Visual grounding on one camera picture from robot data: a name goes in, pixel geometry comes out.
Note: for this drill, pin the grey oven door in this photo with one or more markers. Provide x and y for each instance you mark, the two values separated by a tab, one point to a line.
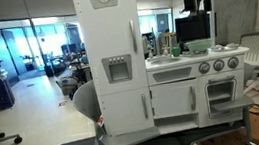
224	97

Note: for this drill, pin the left grey stove burner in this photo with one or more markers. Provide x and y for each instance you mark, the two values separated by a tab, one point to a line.
195	53

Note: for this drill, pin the left grey knob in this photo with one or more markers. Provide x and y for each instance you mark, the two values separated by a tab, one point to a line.
204	67

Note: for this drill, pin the dark blue suitcase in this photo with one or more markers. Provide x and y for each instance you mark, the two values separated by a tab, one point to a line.
6	97

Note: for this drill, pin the grey stove burner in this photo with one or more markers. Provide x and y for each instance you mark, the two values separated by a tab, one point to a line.
221	48
195	53

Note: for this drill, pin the right grey stove burner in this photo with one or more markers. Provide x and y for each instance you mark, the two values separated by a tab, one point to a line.
221	48

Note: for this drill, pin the right grey knob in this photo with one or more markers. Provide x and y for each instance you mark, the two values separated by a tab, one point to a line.
233	62

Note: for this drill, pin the cardboard box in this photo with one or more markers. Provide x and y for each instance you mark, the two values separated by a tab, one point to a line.
238	137

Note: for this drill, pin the grey toy sink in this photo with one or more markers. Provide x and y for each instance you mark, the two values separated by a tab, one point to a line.
165	61

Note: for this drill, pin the white toy kitchen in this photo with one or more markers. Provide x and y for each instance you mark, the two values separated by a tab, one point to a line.
123	76

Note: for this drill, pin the grey knob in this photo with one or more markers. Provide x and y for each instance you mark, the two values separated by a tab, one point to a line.
233	62
204	67
218	65

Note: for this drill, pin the middle grey knob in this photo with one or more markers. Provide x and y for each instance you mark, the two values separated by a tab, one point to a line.
218	65

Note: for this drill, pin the black monitor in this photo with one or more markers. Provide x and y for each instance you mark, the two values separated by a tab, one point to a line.
193	27

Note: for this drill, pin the white cabinet door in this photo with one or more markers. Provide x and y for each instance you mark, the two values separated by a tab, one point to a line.
174	99

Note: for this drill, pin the mint green pot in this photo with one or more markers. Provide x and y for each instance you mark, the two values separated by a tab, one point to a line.
199	45

